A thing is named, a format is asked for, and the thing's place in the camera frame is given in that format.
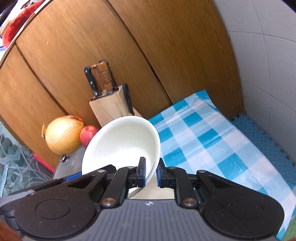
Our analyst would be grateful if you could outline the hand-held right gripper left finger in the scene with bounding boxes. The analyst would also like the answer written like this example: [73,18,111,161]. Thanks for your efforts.
[67,157,147,207]

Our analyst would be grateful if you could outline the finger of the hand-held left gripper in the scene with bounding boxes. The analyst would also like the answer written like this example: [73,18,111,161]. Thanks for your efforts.
[9,174,83,196]

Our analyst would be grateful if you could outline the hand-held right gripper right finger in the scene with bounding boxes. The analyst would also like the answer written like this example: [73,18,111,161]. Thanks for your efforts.
[157,160,226,207]

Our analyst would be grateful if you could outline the cream bowl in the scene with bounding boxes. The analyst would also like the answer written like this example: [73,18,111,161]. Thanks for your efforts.
[127,179,175,200]
[82,116,161,200]

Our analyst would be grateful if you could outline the grey pan lid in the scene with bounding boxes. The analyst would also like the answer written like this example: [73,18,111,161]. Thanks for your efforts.
[52,146,85,180]

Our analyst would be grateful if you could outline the leaf patterned glass panel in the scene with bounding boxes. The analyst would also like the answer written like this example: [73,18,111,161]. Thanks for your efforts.
[0,120,54,197]

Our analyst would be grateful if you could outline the yellow pomelo in net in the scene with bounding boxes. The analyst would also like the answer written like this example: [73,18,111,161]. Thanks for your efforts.
[41,115,85,155]

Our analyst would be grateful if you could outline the blue white checked tablecloth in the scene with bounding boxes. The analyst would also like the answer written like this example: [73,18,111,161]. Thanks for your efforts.
[147,89,293,241]

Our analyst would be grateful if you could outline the red apple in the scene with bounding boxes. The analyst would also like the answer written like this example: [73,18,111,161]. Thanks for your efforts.
[80,125,100,147]

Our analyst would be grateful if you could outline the wooden knife block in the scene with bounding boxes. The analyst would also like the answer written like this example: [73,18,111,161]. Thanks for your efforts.
[89,85,143,128]

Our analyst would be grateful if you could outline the blue foam floor mat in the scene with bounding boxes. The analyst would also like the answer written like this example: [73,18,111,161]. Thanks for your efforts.
[230,113,296,168]

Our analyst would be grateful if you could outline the wooden cabinet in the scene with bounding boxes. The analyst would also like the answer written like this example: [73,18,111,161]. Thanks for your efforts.
[0,0,244,170]

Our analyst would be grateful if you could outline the red fluffy item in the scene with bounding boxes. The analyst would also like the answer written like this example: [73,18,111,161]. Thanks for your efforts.
[2,0,45,47]

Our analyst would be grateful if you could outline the black handled knife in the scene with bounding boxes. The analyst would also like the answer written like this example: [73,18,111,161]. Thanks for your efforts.
[84,66,102,97]
[122,83,135,116]
[108,68,119,91]

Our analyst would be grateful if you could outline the wooden handled knife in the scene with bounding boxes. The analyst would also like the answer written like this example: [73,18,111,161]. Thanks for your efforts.
[91,60,114,94]

